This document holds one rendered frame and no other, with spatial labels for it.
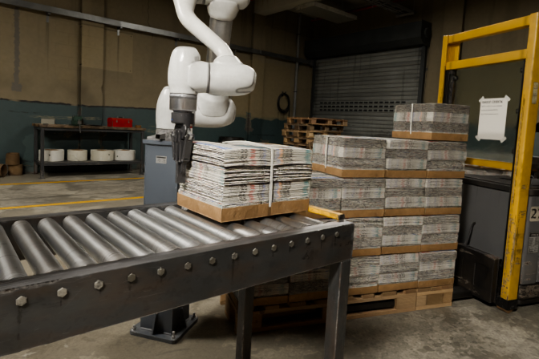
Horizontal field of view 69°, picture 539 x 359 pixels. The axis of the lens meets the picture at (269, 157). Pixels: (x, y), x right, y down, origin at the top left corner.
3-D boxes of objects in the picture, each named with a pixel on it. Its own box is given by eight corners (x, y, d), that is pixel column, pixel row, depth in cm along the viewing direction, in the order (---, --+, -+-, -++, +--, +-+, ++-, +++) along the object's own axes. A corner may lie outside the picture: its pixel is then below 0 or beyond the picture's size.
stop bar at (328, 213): (265, 196, 166) (265, 192, 166) (345, 219, 133) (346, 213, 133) (258, 197, 164) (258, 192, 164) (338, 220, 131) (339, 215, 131)
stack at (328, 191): (218, 302, 240) (224, 168, 233) (378, 285, 280) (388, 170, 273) (234, 336, 204) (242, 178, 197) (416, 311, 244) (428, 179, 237)
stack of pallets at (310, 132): (314, 170, 998) (318, 118, 987) (345, 175, 930) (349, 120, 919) (277, 172, 905) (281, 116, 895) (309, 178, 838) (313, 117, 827)
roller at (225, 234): (160, 217, 139) (172, 219, 143) (236, 255, 104) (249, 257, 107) (164, 203, 140) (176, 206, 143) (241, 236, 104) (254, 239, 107)
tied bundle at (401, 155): (350, 170, 262) (353, 135, 260) (387, 171, 272) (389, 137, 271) (386, 179, 227) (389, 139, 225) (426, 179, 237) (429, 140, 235)
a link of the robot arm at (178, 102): (188, 96, 136) (188, 113, 137) (164, 94, 130) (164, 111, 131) (202, 95, 129) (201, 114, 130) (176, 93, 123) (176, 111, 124)
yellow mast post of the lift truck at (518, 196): (494, 294, 252) (524, 15, 238) (504, 292, 255) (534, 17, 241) (507, 300, 244) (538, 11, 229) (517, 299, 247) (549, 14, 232)
